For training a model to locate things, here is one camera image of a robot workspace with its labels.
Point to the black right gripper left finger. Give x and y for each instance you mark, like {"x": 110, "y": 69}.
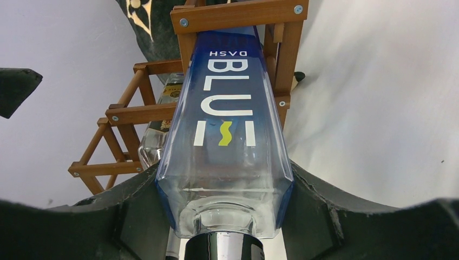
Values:
{"x": 124, "y": 222}

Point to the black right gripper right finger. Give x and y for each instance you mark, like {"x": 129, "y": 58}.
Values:
{"x": 325, "y": 222}

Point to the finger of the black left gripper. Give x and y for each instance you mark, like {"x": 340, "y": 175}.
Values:
{"x": 17, "y": 84}

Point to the clear liquor bottle black cap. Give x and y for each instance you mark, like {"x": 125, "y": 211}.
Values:
{"x": 154, "y": 139}

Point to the blue square vodka bottle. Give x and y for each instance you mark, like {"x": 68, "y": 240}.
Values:
{"x": 225, "y": 179}

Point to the brown wooden wine rack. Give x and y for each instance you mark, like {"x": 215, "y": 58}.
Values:
{"x": 113, "y": 149}

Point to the black floral plush blanket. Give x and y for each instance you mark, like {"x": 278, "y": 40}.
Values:
{"x": 153, "y": 27}

